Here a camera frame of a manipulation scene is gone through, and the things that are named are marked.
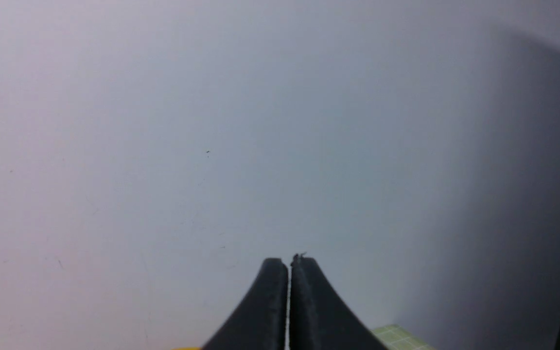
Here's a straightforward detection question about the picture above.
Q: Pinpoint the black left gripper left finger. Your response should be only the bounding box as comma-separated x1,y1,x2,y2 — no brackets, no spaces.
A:
202,258,289,350

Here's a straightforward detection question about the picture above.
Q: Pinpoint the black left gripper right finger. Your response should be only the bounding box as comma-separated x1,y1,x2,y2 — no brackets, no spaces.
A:
290,254,386,350

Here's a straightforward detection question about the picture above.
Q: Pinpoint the green checkered tablecloth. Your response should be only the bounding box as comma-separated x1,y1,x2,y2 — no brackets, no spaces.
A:
371,324,435,350

